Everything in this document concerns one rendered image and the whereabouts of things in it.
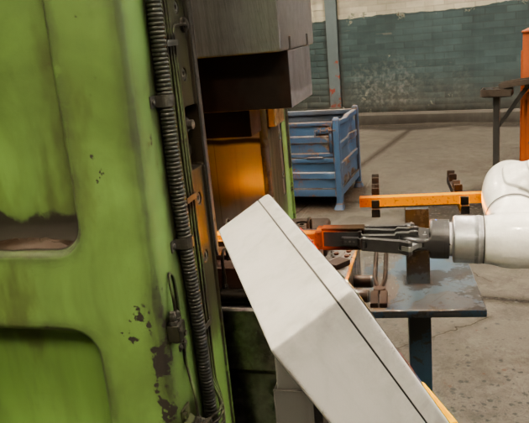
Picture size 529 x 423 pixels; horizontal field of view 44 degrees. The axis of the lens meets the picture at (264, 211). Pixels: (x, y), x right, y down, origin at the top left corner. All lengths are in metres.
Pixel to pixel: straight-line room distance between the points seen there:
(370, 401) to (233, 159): 1.04
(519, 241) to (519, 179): 0.16
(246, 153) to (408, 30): 7.56
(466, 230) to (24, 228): 0.75
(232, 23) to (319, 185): 4.11
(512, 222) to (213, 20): 0.63
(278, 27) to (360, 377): 0.65
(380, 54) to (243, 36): 8.06
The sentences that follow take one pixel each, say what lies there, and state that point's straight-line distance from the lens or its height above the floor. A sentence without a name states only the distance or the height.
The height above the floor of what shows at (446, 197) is 0.97.
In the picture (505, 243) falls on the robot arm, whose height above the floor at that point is 1.00.
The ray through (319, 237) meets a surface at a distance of 1.26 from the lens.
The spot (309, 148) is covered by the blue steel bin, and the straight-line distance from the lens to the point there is 5.08.
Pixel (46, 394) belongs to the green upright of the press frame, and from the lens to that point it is 1.16.
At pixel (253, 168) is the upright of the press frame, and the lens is 1.51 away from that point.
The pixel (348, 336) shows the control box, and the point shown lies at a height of 1.16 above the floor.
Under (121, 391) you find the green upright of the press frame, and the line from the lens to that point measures 1.01.
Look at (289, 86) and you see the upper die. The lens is 1.10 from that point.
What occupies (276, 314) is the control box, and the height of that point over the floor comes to 1.17.
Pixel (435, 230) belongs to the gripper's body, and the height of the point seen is 1.02.
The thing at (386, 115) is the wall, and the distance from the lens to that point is 9.13.
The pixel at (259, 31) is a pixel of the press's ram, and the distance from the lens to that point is 1.06.
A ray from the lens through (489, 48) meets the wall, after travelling 8.83.
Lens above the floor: 1.40
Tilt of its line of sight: 16 degrees down
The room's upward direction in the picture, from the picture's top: 5 degrees counter-clockwise
